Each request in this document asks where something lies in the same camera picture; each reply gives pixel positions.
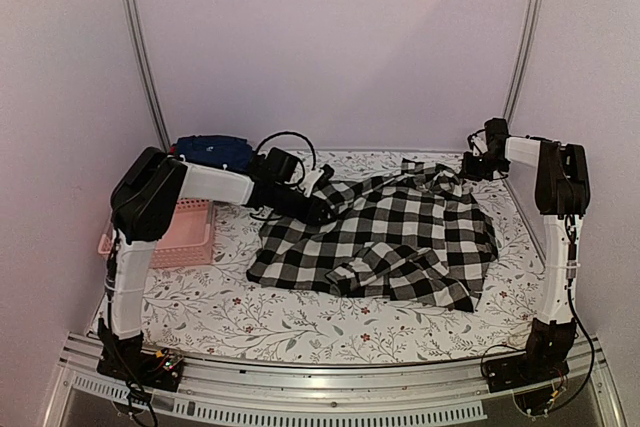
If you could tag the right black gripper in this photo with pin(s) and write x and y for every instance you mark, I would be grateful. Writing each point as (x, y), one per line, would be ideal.
(470, 172)

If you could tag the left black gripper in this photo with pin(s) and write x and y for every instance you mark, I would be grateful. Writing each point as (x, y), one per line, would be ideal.
(314, 212)

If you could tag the black white checkered cloth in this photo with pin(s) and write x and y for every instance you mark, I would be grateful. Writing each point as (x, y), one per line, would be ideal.
(415, 235)

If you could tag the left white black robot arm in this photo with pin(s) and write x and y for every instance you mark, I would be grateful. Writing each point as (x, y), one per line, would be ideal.
(142, 208)

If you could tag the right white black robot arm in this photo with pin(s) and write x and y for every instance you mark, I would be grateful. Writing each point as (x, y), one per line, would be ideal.
(561, 195)

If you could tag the pink plastic laundry basket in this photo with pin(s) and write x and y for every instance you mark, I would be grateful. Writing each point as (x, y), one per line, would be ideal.
(189, 239)

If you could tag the floral patterned table mat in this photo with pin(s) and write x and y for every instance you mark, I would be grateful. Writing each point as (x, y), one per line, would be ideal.
(214, 309)

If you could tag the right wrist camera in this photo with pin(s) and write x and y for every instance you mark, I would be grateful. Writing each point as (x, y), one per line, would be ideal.
(477, 144)

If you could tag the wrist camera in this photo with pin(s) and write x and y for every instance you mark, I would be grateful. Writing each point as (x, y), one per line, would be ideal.
(316, 178)
(477, 144)

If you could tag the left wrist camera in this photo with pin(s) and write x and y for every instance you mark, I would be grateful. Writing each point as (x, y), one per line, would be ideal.
(316, 178)

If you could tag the right aluminium frame post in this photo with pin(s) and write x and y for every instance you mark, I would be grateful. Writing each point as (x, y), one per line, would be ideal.
(527, 38)

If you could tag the aluminium frame post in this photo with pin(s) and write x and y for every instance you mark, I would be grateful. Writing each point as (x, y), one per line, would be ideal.
(527, 38)
(135, 28)

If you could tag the front aluminium rail base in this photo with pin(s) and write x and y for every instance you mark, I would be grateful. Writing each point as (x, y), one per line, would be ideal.
(238, 392)

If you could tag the left aluminium frame post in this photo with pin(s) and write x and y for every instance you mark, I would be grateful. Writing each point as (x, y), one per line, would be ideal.
(135, 28)

